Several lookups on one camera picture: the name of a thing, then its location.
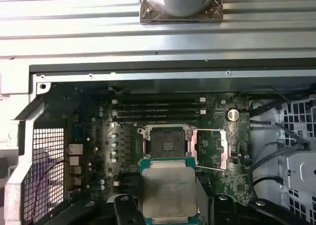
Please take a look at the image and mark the CPU with silver top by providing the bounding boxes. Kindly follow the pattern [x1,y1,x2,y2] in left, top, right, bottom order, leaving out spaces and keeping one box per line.
[138,157,198,225]

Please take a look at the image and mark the CPU socket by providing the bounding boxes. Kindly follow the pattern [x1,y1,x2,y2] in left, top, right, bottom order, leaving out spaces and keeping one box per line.
[137,123,198,161]

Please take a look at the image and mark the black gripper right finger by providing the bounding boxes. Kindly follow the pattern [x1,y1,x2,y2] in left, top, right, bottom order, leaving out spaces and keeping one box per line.
[197,178,301,225]

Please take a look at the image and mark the round coin battery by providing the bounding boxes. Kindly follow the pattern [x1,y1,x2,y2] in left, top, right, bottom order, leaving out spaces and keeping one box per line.
[226,107,240,122]

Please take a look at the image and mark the metal CPU socket cover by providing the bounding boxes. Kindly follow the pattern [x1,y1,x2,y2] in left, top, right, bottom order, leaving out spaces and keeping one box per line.
[191,128,232,172]

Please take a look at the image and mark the flat black cable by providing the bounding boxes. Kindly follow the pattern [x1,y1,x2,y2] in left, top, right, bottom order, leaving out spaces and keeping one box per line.
[249,120,312,151]

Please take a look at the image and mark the metal locking lever wire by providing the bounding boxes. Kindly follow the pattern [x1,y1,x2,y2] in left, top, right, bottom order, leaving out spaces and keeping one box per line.
[196,164,225,173]

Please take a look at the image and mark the thin red black wire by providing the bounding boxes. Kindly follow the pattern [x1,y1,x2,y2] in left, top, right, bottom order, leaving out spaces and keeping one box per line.
[33,160,65,211]

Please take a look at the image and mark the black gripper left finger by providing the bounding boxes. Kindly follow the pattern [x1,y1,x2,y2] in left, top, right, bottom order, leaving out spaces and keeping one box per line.
[43,194,146,225]

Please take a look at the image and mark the black PC case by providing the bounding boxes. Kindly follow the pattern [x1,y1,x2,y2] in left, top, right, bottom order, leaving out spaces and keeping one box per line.
[0,59,316,225]

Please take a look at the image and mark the green motherboard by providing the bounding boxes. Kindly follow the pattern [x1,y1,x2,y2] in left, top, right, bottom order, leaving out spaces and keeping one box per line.
[65,86,252,225]

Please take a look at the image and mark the black RAM slot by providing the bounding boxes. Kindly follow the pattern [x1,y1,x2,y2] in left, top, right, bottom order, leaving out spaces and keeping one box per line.
[111,109,207,116]
[116,104,201,110]
[116,114,201,121]
[111,97,207,105]

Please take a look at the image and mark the metal disk bay cage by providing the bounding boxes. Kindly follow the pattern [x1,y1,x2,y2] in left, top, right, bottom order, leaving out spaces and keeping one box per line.
[248,97,316,225]

